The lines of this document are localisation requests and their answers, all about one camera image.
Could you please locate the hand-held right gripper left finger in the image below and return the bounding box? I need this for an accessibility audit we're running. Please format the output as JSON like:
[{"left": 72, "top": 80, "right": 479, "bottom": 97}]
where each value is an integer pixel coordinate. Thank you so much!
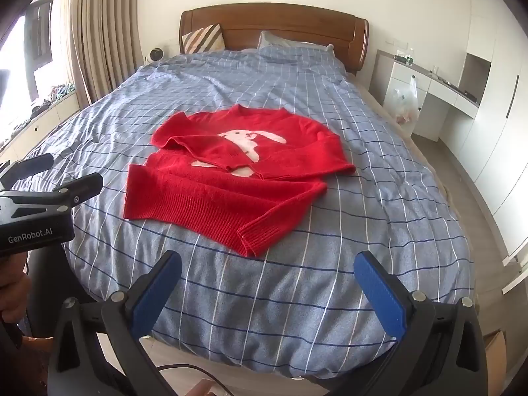
[{"left": 47, "top": 249, "right": 183, "bottom": 396}]

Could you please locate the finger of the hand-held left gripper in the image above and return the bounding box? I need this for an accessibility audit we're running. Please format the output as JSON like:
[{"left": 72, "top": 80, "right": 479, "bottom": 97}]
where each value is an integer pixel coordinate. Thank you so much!
[
  {"left": 0, "top": 153, "right": 55, "bottom": 190},
  {"left": 49, "top": 172, "right": 104, "bottom": 208}
]

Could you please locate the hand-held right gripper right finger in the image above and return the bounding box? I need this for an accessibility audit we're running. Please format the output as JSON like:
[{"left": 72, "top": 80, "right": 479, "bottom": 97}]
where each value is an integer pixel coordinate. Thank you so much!
[{"left": 353, "top": 251, "right": 489, "bottom": 396}]

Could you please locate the red sweater with white rabbit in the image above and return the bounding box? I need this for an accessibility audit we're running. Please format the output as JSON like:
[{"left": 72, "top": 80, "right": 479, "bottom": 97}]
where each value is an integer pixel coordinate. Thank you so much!
[{"left": 123, "top": 105, "right": 356, "bottom": 257}]

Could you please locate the person's left hand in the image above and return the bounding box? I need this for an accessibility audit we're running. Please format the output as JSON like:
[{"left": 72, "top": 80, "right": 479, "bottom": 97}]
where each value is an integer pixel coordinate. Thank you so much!
[{"left": 0, "top": 251, "right": 30, "bottom": 324}]

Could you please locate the blue checked duvet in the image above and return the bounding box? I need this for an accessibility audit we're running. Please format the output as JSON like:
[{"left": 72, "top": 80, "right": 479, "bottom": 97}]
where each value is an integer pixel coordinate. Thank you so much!
[{"left": 16, "top": 45, "right": 475, "bottom": 380}]

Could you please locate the clutter on window sill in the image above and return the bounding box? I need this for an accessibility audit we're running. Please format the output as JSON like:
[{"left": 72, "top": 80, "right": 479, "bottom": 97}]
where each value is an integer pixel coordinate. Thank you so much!
[{"left": 0, "top": 82, "right": 77, "bottom": 149}]

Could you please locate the beige curtain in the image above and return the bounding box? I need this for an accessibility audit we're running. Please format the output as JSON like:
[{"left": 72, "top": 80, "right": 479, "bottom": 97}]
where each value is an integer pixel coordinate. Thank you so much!
[{"left": 70, "top": 0, "right": 145, "bottom": 108}]

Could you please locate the striped pillow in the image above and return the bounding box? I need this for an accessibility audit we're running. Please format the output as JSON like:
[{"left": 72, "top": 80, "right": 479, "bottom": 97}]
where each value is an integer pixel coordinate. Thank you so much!
[{"left": 181, "top": 24, "right": 225, "bottom": 54}]

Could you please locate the white plastic bag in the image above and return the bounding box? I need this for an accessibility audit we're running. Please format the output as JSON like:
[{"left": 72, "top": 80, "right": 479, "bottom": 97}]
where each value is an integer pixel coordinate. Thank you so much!
[{"left": 383, "top": 76, "right": 419, "bottom": 126}]

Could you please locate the white desk with drawers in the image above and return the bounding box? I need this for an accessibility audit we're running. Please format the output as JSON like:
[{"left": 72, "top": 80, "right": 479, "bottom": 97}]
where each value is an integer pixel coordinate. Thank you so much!
[{"left": 369, "top": 49, "right": 481, "bottom": 141}]

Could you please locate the white wardrobe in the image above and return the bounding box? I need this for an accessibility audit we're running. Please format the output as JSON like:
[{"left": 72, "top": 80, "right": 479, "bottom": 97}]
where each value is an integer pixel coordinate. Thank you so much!
[{"left": 437, "top": 0, "right": 528, "bottom": 256}]

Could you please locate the blue checked pillow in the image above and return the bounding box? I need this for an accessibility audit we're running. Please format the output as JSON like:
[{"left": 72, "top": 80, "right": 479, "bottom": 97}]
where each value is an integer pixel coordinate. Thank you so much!
[{"left": 258, "top": 31, "right": 335, "bottom": 56}]

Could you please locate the wooden bed headboard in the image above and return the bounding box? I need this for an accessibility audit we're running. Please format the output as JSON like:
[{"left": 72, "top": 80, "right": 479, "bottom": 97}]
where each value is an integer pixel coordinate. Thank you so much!
[{"left": 179, "top": 3, "right": 370, "bottom": 76}]

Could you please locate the black cable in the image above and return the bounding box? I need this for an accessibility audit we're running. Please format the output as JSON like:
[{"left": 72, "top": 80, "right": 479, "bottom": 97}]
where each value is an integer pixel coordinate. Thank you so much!
[{"left": 154, "top": 364, "right": 232, "bottom": 396}]

